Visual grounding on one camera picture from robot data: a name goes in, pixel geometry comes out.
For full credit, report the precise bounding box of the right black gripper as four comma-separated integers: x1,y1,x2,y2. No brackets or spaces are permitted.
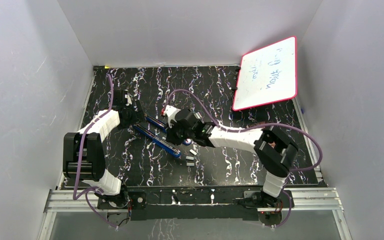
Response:
163,119,194,147

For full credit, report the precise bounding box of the pink framed whiteboard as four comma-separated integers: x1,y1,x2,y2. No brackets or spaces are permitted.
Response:
232,36,298,111

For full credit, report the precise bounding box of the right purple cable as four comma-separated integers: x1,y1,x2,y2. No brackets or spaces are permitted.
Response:
161,89,323,229

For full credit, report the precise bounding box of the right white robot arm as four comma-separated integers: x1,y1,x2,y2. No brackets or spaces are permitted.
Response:
162,105,299,207

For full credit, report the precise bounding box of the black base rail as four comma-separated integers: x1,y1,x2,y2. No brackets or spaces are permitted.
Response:
97,185,295,223

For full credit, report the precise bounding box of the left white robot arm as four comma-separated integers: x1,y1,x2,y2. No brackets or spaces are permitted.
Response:
62,89,145,208

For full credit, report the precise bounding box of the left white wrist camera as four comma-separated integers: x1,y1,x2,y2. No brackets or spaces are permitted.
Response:
124,93,133,106

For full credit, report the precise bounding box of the blue stapler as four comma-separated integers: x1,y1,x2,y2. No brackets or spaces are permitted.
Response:
133,124,181,158
144,113,192,146

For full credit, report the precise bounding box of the small white staple strip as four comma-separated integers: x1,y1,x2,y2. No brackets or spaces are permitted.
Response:
189,149,198,156

